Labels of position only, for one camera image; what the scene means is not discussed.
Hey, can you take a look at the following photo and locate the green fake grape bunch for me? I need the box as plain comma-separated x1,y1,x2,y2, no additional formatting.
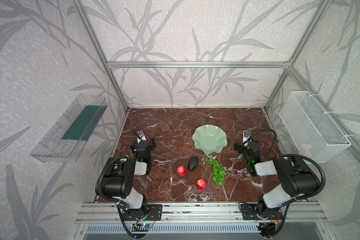
206,158,226,186

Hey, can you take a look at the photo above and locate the red fake apple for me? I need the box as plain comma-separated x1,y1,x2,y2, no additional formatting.
177,166,187,177
197,179,207,190

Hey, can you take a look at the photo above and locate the dark fake avocado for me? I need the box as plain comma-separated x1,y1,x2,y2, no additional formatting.
188,156,199,172

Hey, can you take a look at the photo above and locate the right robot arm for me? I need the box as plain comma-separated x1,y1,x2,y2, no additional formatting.
234,141,326,220

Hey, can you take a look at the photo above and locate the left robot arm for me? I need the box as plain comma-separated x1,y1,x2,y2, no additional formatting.
95,138,157,214

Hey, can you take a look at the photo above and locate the light green wavy fruit bowl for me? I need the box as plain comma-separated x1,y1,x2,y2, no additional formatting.
192,125,228,155

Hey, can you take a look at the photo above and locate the pink object in basket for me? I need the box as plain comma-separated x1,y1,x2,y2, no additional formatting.
299,144,313,158

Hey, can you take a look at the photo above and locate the green mat in bin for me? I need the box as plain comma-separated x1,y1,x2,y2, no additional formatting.
62,105,107,141

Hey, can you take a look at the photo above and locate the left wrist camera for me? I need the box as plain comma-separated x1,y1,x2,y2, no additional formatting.
136,131,146,141

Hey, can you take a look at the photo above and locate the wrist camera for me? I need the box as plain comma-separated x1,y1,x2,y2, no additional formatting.
243,131,252,143
136,131,146,141

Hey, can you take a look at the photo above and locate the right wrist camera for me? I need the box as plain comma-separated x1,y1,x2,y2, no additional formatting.
243,131,252,143

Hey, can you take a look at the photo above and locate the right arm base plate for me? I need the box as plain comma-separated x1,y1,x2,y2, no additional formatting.
238,202,283,222

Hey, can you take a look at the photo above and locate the left black corrugated cable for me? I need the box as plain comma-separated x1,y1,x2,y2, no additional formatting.
95,157,121,202

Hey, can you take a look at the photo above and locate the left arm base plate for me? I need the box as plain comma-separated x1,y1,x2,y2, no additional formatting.
122,204,163,221

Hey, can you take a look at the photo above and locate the white wire mesh basket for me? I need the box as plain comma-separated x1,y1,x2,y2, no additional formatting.
279,91,352,163

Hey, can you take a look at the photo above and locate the clear plastic wall bin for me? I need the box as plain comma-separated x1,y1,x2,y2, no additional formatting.
31,94,108,163

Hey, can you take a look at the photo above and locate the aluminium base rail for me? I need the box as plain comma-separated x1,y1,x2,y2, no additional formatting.
75,202,328,224

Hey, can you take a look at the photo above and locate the aluminium frame crossbar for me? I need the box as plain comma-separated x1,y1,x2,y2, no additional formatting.
107,62,289,69

